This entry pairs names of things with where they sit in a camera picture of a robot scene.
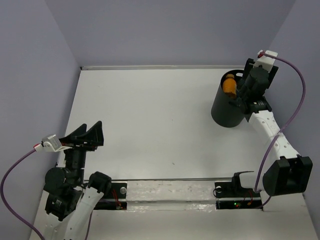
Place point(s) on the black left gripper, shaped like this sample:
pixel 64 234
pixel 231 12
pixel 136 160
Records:
pixel 95 135

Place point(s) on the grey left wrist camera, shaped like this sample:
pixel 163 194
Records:
pixel 50 144

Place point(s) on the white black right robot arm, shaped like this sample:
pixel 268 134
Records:
pixel 282 170

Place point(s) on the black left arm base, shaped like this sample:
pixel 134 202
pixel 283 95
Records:
pixel 115 200

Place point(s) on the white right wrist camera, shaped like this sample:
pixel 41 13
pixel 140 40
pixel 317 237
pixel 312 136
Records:
pixel 265 62

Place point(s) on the orange plastic bottle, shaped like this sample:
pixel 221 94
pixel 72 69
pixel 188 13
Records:
pixel 229 86

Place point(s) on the black round bin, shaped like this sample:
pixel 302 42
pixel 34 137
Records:
pixel 224 111

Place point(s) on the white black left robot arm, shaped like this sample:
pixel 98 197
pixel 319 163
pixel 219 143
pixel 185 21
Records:
pixel 70 201

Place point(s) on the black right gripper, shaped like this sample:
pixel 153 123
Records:
pixel 248 68

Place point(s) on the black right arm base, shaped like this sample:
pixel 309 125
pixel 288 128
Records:
pixel 230 195

